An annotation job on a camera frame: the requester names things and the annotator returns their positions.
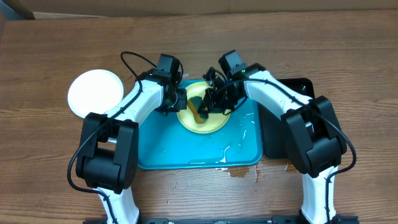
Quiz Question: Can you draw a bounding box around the teal plastic tray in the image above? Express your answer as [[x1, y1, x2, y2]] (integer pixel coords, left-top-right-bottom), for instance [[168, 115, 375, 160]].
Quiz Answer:
[[137, 100, 262, 170]]

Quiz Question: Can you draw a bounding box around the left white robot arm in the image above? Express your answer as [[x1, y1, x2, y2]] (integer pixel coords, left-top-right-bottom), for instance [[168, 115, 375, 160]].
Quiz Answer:
[[67, 54, 187, 223]]

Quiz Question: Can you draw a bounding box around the white plate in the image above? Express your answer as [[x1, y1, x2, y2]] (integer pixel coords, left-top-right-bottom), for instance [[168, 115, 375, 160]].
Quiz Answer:
[[67, 69, 124, 118]]

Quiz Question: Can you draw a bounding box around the black rectangular water tray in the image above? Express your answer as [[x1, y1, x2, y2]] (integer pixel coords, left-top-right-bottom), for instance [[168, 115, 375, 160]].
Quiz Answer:
[[258, 78, 315, 159]]

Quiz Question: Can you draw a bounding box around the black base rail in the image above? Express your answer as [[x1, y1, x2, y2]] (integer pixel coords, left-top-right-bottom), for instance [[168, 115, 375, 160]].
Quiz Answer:
[[83, 215, 360, 224]]

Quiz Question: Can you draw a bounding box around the green and yellow sponge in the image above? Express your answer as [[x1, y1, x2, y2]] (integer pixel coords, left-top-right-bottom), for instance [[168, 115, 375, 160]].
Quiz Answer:
[[187, 96, 208, 124]]

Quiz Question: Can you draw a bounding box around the yellow-green rimmed plate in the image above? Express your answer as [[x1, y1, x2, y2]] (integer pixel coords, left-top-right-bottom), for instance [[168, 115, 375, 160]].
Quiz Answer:
[[177, 80, 229, 134]]

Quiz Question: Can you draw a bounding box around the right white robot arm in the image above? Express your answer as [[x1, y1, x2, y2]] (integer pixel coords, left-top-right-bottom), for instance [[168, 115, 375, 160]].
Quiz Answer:
[[195, 50, 348, 223]]

